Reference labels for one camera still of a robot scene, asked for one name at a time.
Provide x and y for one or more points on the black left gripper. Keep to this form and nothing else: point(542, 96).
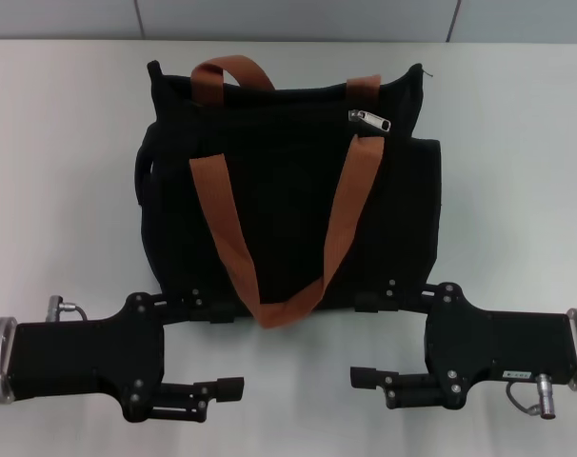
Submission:
point(84, 362)

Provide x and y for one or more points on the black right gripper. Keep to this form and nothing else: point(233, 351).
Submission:
point(503, 350)

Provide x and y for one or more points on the black fabric food bag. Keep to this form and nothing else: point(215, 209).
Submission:
point(288, 200)

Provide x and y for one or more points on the silver metal zipper pull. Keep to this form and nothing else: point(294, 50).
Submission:
point(372, 123)

